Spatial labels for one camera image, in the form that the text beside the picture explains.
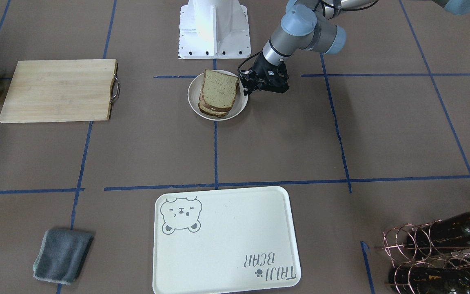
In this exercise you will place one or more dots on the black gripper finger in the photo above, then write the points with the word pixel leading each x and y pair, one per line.
pixel 245 75
pixel 249 86

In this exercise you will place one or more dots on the grey folded cloth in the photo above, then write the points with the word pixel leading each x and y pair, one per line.
pixel 62 255

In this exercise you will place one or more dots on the copper wire bottle rack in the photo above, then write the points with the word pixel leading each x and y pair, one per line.
pixel 395 248

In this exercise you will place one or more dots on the lower bread stack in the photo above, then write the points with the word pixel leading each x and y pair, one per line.
pixel 208 110

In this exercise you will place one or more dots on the bamboo cutting board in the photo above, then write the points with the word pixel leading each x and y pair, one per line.
pixel 61 91

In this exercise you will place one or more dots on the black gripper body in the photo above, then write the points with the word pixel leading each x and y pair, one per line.
pixel 262 65

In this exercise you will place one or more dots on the bread slice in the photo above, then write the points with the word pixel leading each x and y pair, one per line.
pixel 219 90

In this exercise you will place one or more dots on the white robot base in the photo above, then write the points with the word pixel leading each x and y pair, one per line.
pixel 214 29

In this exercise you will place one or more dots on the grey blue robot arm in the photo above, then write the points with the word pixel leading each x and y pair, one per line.
pixel 305 26

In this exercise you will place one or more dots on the cream bear serving tray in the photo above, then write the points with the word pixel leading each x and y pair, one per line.
pixel 224 241

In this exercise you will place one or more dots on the white round plate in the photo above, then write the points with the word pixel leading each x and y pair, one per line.
pixel 194 91

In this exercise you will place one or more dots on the dark green wine bottle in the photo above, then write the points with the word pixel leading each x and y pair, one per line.
pixel 428 280
pixel 441 237

